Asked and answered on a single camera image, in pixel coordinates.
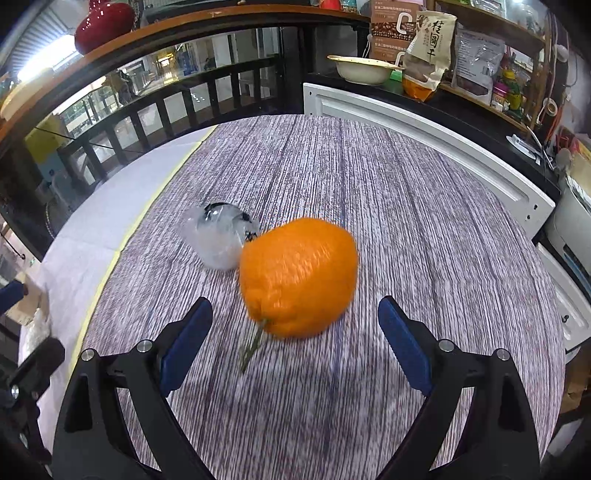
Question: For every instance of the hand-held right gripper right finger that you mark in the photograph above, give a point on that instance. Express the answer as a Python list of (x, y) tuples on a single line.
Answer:
[(406, 346)]

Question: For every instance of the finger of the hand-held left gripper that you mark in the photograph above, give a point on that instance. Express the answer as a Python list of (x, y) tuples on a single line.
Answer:
[(10, 295), (41, 360)]

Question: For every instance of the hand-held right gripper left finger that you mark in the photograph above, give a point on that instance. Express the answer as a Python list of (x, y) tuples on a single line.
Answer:
[(187, 346)]

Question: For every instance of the orange fruit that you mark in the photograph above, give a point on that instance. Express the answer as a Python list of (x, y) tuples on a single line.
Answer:
[(300, 272)]

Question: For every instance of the crumpled clear plastic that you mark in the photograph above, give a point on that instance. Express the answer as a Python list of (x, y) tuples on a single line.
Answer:
[(214, 240)]

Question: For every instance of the white two-drawer cabinet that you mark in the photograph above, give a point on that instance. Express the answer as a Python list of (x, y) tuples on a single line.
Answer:
[(570, 295)]

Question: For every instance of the white printer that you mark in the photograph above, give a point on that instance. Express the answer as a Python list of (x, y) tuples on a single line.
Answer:
[(572, 230)]

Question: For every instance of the white drawer cabinet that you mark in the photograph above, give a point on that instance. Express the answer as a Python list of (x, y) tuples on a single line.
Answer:
[(438, 143)]

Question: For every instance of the wooden shelf rack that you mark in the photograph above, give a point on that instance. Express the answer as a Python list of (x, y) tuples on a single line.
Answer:
[(517, 110)]

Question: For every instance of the cream bowl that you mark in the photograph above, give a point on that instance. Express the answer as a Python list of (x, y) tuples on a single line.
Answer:
[(362, 69)]

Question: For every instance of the red vase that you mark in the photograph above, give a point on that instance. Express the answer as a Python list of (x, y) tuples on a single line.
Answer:
[(104, 25)]

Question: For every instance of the silver pouch package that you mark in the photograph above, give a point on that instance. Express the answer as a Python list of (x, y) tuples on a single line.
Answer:
[(478, 64)]

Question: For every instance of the beige snack bag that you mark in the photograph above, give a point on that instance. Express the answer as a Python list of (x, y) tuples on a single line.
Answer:
[(427, 55)]

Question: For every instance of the wooden railing counter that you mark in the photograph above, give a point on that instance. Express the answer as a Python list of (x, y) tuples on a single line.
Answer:
[(184, 32)]

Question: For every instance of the brown coffee box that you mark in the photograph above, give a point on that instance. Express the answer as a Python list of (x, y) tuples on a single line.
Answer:
[(390, 32)]

